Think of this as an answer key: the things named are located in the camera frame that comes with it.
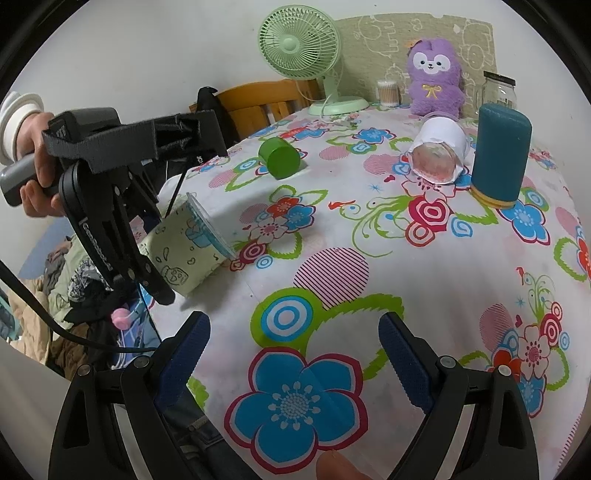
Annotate black bag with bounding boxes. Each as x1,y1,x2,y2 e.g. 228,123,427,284
189,86,221,114

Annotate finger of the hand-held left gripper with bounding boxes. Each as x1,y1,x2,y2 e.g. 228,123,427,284
78,182,177,305
124,161,162,219

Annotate white paper cup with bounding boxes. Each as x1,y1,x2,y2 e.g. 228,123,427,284
405,112,474,185

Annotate person's right hand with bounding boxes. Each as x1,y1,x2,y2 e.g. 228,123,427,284
316,450,370,480

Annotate small green cup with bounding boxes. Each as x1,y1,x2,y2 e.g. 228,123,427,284
257,137,301,180

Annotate person's left hand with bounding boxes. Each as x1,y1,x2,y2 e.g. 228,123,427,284
18,112,66,218

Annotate glass jar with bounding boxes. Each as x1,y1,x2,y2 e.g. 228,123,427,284
475,71,517,116

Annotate wooden chair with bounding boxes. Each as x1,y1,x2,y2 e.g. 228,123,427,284
215,78,324,141

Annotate green elephant foam mat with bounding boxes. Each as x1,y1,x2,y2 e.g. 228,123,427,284
333,13,498,118

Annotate pile of clothes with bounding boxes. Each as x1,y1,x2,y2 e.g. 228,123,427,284
9,233,162,370

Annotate blue denim pants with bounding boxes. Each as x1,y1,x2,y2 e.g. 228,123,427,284
159,369,245,480

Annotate pale green patterned cup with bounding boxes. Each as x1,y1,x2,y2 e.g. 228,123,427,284
140,193,237,297

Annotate person's left forearm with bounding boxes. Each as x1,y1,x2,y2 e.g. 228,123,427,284
0,91,43,165

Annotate floral tablecloth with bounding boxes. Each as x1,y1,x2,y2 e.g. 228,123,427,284
129,104,591,480

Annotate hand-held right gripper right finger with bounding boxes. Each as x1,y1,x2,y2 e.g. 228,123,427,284
378,311,541,480

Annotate teal cup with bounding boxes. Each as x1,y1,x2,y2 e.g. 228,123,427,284
471,103,533,209

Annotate green desk fan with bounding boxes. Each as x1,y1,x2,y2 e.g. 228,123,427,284
257,7,370,116

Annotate white fan cable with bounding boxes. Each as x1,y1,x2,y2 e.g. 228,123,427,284
295,78,359,128

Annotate purple plush toy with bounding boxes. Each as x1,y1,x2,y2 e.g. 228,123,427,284
405,38,467,118

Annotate black cable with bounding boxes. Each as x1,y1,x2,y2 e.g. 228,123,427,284
0,259,155,357

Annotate cotton swab container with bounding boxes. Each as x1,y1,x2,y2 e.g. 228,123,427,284
376,79,399,108

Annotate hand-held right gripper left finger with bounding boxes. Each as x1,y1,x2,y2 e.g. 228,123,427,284
48,311,212,480

